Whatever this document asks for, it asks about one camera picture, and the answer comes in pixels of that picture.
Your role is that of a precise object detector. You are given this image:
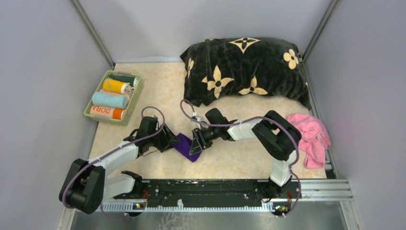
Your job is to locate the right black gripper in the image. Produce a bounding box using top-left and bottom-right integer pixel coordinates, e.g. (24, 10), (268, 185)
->
(190, 126), (220, 156)

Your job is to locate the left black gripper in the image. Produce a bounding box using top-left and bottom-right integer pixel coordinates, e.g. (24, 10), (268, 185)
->
(148, 123), (180, 152)

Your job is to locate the purple towel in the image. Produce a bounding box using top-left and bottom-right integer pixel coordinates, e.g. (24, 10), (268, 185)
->
(172, 133), (203, 162)

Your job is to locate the light blue towel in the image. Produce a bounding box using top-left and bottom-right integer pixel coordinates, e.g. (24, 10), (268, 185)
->
(91, 92), (128, 109)

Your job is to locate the black floral blanket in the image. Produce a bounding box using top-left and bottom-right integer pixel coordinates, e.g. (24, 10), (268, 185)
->
(180, 37), (312, 109)

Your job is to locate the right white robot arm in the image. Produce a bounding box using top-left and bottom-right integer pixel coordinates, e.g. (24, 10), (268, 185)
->
(189, 108), (302, 197)

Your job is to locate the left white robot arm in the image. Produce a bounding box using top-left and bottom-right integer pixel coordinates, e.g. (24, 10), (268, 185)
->
(59, 116), (180, 214)

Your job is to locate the pink rolled towel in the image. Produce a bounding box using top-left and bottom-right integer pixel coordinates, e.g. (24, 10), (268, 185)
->
(99, 89), (131, 99)

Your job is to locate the orange DORA rolled towel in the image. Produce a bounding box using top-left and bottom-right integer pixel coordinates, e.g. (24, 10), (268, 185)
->
(89, 105), (125, 120)

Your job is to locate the dark green rolled towel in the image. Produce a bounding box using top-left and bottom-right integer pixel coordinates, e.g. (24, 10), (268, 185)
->
(108, 74), (138, 87)

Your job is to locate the yellow rolled towel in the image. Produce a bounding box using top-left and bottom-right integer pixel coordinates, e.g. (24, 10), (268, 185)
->
(102, 78), (131, 94)

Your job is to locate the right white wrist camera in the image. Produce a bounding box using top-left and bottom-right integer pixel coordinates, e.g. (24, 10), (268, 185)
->
(192, 112), (208, 129)

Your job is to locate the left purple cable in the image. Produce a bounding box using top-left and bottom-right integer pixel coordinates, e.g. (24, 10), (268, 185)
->
(61, 106), (166, 221)

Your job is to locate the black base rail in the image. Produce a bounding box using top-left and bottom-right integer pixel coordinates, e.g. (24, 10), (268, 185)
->
(115, 179), (302, 208)

